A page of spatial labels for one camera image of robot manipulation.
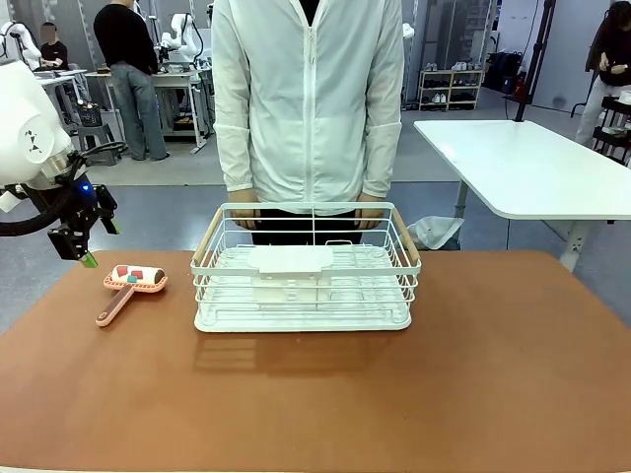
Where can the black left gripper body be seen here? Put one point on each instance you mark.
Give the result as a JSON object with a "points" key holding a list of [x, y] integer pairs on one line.
{"points": [[81, 207]]}

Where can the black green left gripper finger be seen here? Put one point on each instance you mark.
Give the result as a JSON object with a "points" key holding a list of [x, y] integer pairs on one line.
{"points": [[69, 241], [109, 209]]}

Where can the pink lint roller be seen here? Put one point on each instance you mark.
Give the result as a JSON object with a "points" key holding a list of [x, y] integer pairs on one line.
{"points": [[133, 283]]}

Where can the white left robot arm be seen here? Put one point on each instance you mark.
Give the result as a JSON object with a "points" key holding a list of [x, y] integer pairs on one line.
{"points": [[24, 123]]}

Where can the person's left forearm white sleeve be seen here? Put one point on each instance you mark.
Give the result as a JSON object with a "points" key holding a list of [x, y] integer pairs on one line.
{"points": [[382, 157]]}

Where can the person's right forearm white sleeve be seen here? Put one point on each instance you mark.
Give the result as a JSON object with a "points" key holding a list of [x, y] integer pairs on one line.
{"points": [[236, 157]]}

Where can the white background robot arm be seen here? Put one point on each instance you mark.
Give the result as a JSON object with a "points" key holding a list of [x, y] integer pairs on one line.
{"points": [[20, 42], [180, 37]]}

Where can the person's right hand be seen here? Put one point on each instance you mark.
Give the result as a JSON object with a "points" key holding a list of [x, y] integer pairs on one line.
{"points": [[242, 212]]}

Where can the person's left hand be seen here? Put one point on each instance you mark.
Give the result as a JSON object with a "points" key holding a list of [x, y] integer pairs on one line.
{"points": [[371, 212]]}

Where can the grey plastic stool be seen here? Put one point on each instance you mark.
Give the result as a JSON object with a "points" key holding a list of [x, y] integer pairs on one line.
{"points": [[98, 143]]}

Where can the black mesh basket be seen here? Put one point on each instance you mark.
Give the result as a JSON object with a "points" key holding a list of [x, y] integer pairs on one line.
{"points": [[90, 114]]}

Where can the white background workbench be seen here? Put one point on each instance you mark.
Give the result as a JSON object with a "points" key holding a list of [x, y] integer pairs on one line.
{"points": [[172, 93]]}

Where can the bystander in black and jeans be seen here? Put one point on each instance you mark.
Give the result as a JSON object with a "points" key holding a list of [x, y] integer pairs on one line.
{"points": [[130, 74]]}

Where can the seated bystander in black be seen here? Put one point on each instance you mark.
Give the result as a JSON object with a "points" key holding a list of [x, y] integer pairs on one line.
{"points": [[53, 49]]}

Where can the white plastic rack insert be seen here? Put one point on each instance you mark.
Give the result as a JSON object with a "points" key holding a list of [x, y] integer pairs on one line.
{"points": [[291, 261]]}

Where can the person's black trousers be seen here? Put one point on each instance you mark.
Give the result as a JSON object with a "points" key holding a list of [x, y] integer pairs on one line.
{"points": [[301, 231]]}

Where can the white drip tray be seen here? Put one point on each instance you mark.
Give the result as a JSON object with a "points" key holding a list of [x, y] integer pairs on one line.
{"points": [[296, 322]]}

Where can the person's white jacket torso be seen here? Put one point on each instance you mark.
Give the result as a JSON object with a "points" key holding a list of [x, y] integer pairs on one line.
{"points": [[305, 108]]}

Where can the clear plastic bag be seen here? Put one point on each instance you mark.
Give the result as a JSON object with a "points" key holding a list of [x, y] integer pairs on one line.
{"points": [[434, 231]]}

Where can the wooden shoe shelf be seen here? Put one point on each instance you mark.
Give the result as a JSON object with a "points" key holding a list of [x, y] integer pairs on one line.
{"points": [[451, 88]]}

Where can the white side table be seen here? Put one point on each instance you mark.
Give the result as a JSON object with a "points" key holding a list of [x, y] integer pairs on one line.
{"points": [[522, 167]]}

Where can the black bags pile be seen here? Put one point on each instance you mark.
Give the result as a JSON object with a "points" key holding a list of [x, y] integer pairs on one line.
{"points": [[503, 71]]}

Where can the black stand pole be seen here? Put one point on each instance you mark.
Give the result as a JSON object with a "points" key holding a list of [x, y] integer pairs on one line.
{"points": [[535, 59]]}

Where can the bystander in dark top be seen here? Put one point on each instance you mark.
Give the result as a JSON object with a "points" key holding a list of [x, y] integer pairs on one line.
{"points": [[609, 59]]}

